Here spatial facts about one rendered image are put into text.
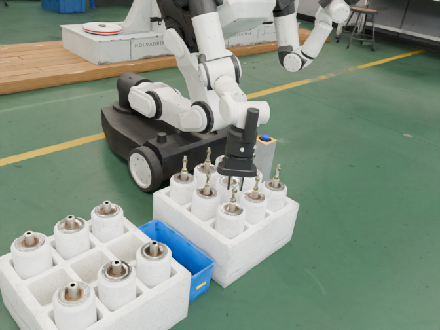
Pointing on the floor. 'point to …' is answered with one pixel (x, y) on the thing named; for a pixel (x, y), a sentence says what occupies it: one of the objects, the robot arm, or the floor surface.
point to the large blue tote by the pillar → (65, 6)
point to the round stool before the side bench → (363, 25)
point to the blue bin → (183, 255)
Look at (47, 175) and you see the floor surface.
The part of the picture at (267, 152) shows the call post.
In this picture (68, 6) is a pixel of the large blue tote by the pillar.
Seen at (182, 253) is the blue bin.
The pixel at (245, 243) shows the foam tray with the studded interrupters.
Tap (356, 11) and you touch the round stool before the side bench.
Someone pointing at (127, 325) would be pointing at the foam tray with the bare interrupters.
